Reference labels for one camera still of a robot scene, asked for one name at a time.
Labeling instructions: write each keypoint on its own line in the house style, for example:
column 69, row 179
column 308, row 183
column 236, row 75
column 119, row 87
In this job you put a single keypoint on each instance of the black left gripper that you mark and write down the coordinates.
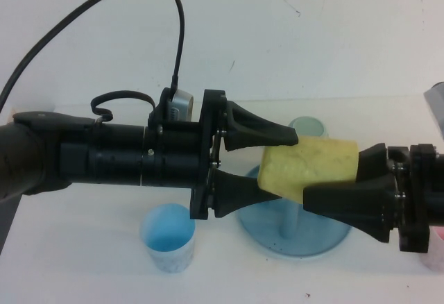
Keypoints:
column 173, row 158

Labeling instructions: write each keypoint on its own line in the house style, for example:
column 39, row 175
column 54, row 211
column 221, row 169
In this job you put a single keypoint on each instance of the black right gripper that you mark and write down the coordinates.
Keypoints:
column 419, row 193

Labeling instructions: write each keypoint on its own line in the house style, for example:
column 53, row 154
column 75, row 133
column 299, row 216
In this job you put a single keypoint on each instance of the yellow cup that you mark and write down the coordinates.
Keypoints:
column 312, row 165

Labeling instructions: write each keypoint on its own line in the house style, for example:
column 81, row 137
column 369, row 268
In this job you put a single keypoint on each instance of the pale green cup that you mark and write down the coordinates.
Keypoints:
column 308, row 127

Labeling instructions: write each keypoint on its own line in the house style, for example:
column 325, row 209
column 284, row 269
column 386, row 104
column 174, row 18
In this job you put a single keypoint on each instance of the blue cup stand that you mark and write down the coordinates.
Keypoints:
column 312, row 238

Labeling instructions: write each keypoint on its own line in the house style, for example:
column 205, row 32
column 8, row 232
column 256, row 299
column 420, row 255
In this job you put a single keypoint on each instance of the pink speckled cup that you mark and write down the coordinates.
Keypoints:
column 435, row 259

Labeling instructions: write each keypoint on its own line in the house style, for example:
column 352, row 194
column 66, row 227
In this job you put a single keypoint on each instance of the blue speckled cup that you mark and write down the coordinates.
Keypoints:
column 166, row 259

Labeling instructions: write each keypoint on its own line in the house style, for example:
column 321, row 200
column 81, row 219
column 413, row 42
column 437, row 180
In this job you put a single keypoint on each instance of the beige box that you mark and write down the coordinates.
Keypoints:
column 4, row 115

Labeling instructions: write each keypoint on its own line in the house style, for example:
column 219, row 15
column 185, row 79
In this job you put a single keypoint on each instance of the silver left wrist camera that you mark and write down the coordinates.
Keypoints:
column 180, row 104

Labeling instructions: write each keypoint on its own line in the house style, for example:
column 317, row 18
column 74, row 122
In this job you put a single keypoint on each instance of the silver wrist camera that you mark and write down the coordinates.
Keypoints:
column 180, row 104
column 437, row 106

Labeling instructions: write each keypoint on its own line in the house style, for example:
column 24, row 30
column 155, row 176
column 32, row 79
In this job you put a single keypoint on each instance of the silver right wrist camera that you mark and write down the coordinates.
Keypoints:
column 437, row 106

